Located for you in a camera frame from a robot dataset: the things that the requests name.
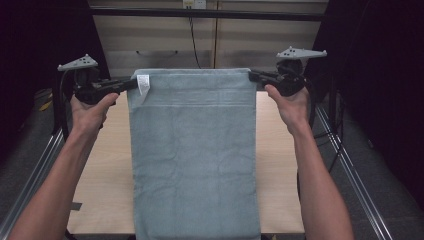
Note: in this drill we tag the person's right hand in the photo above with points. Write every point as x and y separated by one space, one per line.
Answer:
293 110

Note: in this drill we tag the yellow tape piece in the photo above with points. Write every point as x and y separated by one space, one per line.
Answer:
45 106

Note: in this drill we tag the light blue towel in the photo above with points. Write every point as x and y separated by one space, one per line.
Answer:
193 150

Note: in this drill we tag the dark curtain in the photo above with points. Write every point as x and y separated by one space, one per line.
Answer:
33 40
383 66

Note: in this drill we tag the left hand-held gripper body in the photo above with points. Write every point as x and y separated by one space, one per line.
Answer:
88 88

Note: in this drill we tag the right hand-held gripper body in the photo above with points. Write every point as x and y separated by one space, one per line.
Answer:
290 81

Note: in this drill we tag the black metal stand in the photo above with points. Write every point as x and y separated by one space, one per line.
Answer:
333 110
56 113

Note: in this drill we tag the person's left hand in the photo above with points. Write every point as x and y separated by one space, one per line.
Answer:
88 115

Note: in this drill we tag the metal floor rail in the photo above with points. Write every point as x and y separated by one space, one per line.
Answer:
35 170
352 173

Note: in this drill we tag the black horizontal bar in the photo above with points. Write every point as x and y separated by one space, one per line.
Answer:
150 12

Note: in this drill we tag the grey tape piece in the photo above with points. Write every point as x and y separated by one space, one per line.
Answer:
76 206

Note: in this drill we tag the white wall socket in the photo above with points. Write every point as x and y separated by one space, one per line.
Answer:
194 4

